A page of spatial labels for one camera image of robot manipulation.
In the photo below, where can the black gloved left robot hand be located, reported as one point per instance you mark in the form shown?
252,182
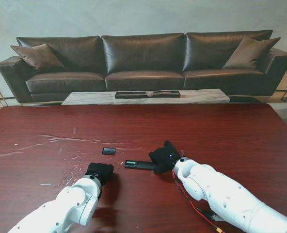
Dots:
100,172

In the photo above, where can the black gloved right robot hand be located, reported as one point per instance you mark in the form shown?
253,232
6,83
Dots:
164,157

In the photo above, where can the black remote control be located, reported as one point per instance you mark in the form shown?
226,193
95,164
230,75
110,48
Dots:
143,165

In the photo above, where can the black battery cover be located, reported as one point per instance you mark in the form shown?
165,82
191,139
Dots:
108,151

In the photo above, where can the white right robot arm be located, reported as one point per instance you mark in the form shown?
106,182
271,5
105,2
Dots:
218,189

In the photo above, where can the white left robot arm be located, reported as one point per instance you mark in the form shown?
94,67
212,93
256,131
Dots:
68,204

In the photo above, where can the clear glass ball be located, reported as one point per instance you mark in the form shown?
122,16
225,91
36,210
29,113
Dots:
150,94

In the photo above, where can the black decorative tray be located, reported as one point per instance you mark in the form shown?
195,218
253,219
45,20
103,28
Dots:
133,95

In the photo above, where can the white marble coffee table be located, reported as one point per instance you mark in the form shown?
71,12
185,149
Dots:
90,98

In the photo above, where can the dark brown leather sofa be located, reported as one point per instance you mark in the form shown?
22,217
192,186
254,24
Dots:
143,57

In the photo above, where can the brown throw cushion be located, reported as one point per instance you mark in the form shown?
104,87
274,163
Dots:
36,57
251,54

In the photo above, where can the gold metal side table frame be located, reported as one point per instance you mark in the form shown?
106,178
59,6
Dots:
3,98

